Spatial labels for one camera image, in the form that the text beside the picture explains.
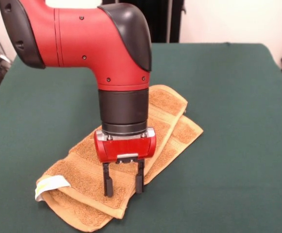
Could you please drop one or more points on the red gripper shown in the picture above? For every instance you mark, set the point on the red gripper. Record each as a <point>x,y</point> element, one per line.
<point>126,148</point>

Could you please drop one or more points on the orange terry towel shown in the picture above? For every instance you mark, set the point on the orange terry towel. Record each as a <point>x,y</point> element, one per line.
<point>170,121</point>

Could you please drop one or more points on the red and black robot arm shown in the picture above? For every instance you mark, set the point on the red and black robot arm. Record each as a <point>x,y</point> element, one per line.
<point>94,43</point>

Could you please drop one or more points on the dark green table cloth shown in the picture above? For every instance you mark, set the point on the dark green table cloth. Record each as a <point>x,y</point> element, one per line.
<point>228,145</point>

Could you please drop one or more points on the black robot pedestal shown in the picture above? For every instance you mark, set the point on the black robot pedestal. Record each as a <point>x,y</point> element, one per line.
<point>165,21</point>

